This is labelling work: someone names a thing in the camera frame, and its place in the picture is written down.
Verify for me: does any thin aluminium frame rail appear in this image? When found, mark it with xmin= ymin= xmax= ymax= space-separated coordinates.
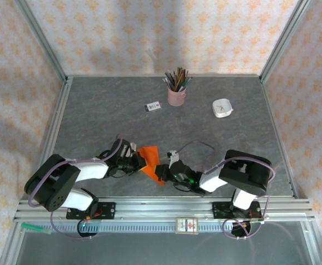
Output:
xmin=67 ymin=73 xmax=262 ymax=78

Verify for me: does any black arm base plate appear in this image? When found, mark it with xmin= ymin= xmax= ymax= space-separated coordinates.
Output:
xmin=66 ymin=202 xmax=116 ymax=221
xmin=211 ymin=200 xmax=262 ymax=220

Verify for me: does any green pen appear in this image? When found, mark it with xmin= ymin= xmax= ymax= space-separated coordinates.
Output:
xmin=20 ymin=222 xmax=53 ymax=236

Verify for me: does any label on front rail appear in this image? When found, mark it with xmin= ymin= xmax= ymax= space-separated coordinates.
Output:
xmin=175 ymin=217 xmax=200 ymax=235

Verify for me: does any pink pencil cup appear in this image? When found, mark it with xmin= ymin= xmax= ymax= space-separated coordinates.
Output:
xmin=167 ymin=84 xmax=187 ymax=107

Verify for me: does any grey slotted cable duct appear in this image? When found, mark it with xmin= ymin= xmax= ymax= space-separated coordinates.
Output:
xmin=44 ymin=221 xmax=235 ymax=233

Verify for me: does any right arm's purple cable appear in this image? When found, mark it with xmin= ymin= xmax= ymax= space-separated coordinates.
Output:
xmin=176 ymin=140 xmax=277 ymax=240

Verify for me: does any grey pencil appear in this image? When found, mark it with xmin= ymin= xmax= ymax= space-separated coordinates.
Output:
xmin=164 ymin=71 xmax=177 ymax=89

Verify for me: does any white square clock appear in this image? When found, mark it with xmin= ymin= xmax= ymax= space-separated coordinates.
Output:
xmin=212 ymin=98 xmax=234 ymax=119

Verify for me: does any aluminium frame post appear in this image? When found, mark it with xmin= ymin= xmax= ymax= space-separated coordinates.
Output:
xmin=13 ymin=0 xmax=68 ymax=83
xmin=259 ymin=0 xmax=315 ymax=83

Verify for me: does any aluminium side rail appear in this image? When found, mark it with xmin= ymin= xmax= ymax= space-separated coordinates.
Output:
xmin=19 ymin=76 xmax=74 ymax=201
xmin=259 ymin=76 xmax=299 ymax=200

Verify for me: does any black round cable port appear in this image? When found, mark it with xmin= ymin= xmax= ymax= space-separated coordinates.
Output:
xmin=77 ymin=220 xmax=99 ymax=240
xmin=230 ymin=221 xmax=253 ymax=240

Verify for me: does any teal pencil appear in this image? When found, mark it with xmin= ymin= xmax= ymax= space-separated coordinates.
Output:
xmin=180 ymin=76 xmax=194 ymax=91

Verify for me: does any left arm's purple cable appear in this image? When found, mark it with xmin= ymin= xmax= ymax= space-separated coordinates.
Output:
xmin=28 ymin=134 xmax=123 ymax=240

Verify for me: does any dark brown pencil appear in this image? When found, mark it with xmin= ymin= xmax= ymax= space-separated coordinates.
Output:
xmin=176 ymin=66 xmax=184 ymax=89

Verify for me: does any arm's purple cable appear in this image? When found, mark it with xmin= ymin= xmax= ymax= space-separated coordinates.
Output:
xmin=28 ymin=134 xmax=123 ymax=240
xmin=176 ymin=140 xmax=277 ymax=240

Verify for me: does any orange square paper sheet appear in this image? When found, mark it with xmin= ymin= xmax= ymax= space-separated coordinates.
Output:
xmin=137 ymin=145 xmax=165 ymax=186

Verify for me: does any wide aluminium base rail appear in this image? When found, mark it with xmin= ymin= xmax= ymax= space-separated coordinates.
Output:
xmin=13 ymin=196 xmax=315 ymax=221

